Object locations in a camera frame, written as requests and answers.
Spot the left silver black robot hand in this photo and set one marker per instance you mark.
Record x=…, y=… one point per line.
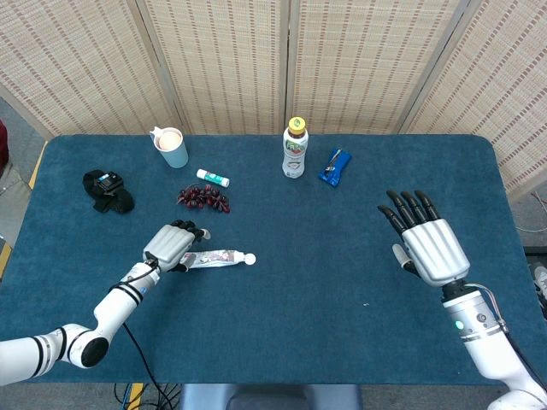
x=168, y=245

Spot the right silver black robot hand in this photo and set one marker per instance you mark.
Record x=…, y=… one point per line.
x=436, y=250

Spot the white squeeze tube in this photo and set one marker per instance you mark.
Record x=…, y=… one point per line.
x=218, y=257

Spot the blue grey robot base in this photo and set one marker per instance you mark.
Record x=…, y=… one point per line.
x=269, y=397

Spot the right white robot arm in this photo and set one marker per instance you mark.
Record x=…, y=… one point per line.
x=483, y=337

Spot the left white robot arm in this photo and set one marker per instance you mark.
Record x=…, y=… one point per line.
x=115, y=307

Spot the dark red grape bunch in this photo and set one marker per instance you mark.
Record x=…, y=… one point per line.
x=205, y=198

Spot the yellow cap drink bottle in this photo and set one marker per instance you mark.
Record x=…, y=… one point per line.
x=295, y=154

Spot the small white green tube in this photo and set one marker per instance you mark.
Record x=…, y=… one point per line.
x=213, y=177

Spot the light blue cup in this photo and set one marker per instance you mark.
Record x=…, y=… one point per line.
x=175, y=151

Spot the grey shoe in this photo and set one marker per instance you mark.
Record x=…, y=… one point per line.
x=540, y=282

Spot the blue felt table cover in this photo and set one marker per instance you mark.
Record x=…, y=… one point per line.
x=320, y=239

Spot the blue snack packet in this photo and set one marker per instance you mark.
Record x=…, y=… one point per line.
x=339, y=168

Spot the small metal clipper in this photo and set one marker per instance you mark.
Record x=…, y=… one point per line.
x=332, y=161

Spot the dark red object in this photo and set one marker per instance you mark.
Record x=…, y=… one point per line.
x=3, y=149

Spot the bamboo folding screen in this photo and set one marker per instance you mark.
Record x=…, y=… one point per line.
x=231, y=64

